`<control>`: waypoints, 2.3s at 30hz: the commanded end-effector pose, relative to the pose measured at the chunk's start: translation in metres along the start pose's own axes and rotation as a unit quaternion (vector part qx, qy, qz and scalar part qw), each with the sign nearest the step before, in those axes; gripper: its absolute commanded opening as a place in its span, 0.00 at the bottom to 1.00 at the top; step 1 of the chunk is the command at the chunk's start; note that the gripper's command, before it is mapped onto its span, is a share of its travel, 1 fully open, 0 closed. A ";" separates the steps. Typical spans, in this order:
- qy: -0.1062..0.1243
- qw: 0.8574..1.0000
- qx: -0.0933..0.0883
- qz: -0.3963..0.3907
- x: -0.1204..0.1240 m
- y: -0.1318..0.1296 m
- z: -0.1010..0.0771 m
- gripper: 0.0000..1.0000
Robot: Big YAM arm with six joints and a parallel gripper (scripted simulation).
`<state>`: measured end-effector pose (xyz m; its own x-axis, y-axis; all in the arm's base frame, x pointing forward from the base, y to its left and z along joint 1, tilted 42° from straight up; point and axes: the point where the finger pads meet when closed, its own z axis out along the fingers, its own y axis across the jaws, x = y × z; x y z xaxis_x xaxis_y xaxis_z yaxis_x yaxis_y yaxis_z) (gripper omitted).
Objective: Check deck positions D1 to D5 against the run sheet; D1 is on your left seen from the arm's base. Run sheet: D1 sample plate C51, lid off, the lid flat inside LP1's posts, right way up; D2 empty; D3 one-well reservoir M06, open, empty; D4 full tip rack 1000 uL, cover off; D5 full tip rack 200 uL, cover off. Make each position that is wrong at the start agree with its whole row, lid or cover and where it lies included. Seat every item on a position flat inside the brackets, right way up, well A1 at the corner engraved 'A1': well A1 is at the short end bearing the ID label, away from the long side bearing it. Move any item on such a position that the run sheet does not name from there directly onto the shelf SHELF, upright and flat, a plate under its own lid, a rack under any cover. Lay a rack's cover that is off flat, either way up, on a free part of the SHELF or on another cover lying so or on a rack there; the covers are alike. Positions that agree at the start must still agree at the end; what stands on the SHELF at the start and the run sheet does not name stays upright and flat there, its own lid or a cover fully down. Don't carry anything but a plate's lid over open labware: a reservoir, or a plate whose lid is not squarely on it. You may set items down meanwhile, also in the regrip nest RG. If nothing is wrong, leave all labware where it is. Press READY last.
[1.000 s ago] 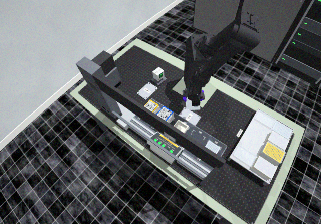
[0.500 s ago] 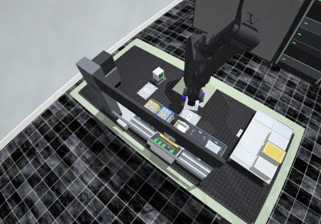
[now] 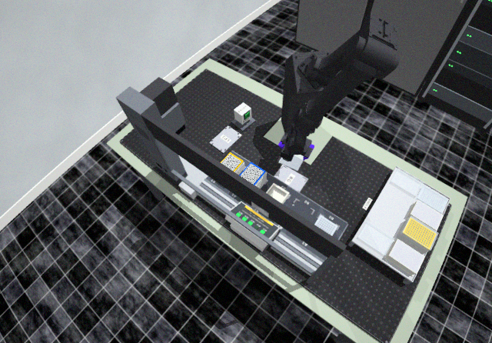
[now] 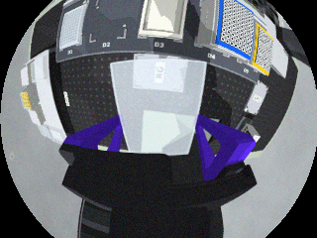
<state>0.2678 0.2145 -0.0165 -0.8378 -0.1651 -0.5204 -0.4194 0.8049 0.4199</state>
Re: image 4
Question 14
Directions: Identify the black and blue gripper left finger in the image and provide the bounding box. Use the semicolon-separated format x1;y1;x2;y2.
63;115;123;152

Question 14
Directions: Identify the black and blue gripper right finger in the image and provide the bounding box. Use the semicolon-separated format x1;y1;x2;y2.
195;114;256;180

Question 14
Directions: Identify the white ready panel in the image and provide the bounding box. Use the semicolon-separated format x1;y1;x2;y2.
235;116;260;142

